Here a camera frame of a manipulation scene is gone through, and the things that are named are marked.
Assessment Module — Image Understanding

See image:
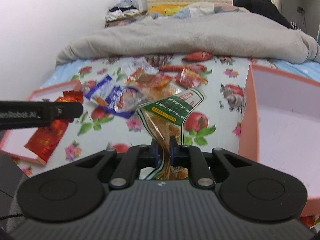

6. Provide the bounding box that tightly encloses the green white snack packet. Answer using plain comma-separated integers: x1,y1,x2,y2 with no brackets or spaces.
136,88,206,179

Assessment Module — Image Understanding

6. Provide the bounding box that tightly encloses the red foil snack packet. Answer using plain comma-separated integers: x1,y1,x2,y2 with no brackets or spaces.
24,90,84,164

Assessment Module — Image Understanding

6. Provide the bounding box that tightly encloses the orange red snack pouch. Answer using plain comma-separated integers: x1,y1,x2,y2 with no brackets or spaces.
182,51,213,62

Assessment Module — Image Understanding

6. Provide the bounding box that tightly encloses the pink box lid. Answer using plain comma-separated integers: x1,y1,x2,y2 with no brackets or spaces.
1,80,81,166

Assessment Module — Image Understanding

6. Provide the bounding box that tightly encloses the floral bed sheet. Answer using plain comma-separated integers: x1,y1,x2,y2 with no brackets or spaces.
10,52,320,178

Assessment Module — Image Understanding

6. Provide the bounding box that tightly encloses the blue white snack packet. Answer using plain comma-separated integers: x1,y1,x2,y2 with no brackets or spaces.
85,75,148,119

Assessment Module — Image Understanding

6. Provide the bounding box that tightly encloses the red orange snack packet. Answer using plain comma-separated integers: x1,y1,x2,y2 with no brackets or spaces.
174,68,208,89

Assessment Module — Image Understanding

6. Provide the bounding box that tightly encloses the pink cardboard box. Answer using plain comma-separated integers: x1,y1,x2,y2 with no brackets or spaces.
239,63,319,216

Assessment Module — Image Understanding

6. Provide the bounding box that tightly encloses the grey quilt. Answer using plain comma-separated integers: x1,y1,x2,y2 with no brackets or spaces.
56,11,319,66

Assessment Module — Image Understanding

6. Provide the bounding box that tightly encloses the yellow pillow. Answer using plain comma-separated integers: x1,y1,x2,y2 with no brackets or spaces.
148,4,187,16

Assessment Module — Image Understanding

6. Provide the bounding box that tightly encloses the cardboard box with clothes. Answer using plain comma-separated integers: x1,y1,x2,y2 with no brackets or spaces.
105,0,147,28

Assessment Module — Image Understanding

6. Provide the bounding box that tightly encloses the white bottle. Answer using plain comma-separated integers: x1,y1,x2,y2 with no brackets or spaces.
136,0,148,12

